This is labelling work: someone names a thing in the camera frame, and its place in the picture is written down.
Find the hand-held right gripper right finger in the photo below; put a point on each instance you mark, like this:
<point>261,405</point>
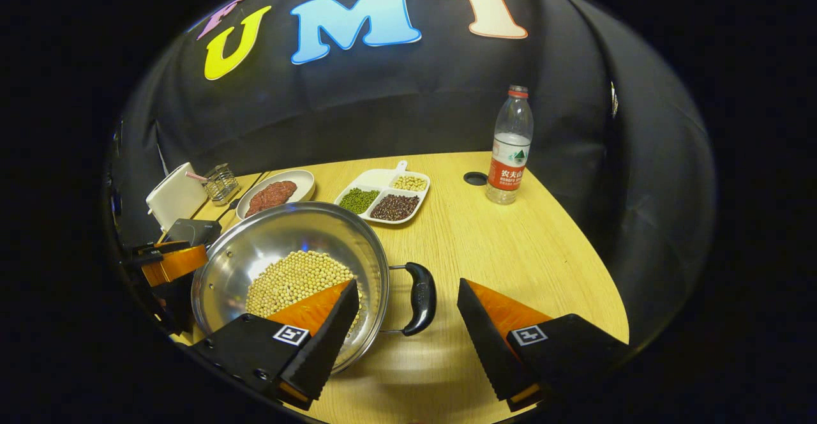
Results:
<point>485,347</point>

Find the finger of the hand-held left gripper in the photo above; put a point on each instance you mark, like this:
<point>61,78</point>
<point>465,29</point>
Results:
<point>175,306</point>
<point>175,264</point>

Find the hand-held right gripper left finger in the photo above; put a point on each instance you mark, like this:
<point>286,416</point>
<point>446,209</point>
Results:
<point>332,341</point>

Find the black induction cooktop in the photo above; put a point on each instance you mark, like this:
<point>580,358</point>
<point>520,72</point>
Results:
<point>191,229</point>

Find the pile of soybeans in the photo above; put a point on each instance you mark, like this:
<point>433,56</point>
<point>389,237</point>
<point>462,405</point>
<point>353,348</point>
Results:
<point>287,277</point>

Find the stainless steel pot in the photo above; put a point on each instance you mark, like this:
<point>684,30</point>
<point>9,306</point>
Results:
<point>281,232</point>

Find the white toaster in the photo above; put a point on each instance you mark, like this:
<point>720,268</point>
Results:
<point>175,197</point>

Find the pink striped straw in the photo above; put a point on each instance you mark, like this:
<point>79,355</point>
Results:
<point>194,176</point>

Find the red meat patty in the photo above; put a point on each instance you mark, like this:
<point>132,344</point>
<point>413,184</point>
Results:
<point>258,204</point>
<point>284,189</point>

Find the pile of green mung beans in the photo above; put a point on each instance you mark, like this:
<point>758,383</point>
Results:
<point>359,200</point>

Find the pile of dark red beans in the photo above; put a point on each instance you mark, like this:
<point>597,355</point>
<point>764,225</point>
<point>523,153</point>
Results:
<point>396,207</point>

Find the white round plate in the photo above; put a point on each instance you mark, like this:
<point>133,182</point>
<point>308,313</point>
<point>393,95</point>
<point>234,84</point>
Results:
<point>303,181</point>

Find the black table grommet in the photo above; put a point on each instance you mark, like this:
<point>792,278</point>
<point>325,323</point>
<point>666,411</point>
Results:
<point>475,178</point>

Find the white divided dish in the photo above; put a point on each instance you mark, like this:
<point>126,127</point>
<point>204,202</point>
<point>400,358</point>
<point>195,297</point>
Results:
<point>383,178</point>

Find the small heap of yellow beans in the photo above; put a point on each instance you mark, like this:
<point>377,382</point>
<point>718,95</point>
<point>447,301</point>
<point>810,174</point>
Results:
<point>410,183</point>

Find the clear plastic water bottle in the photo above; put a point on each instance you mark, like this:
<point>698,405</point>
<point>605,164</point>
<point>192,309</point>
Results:
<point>507,168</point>

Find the black backdrop cloth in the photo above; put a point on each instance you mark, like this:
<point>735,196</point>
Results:
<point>415,105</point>

